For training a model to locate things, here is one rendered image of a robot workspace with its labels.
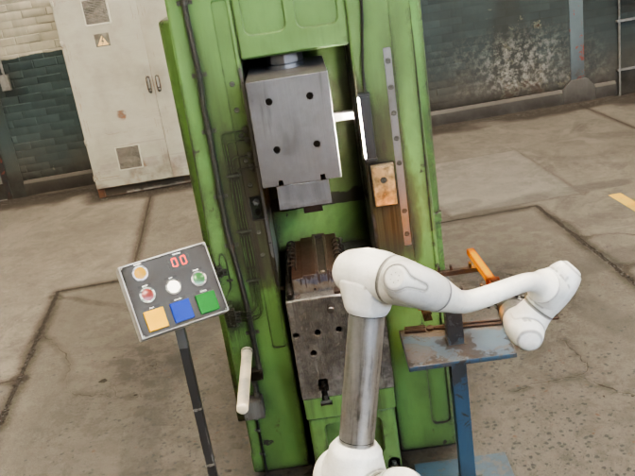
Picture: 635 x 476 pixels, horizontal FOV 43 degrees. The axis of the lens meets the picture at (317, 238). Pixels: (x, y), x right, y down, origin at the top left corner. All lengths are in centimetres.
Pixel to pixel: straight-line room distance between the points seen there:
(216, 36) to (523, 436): 219
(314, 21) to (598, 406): 221
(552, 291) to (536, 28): 727
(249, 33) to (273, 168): 50
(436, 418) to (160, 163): 538
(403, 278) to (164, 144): 653
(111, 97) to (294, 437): 533
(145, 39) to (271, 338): 523
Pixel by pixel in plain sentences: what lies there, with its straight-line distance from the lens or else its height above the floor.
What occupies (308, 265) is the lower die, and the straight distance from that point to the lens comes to 323.
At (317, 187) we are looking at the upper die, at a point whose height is 134.
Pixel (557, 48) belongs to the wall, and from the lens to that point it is 968.
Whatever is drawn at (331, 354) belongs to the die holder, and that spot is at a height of 66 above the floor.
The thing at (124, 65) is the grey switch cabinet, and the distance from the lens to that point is 828.
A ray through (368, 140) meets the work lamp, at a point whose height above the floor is 146.
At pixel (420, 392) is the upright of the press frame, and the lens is 360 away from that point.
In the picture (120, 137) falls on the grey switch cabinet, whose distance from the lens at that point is 842.
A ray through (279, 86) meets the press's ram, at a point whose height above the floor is 173.
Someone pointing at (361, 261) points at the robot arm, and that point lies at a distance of 212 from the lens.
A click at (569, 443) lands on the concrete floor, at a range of 379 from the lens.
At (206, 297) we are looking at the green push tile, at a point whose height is 102.
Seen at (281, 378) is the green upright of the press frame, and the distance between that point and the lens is 351.
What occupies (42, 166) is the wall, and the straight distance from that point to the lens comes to 928.
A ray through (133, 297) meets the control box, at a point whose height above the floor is 110.
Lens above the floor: 222
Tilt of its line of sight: 21 degrees down
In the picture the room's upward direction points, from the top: 9 degrees counter-clockwise
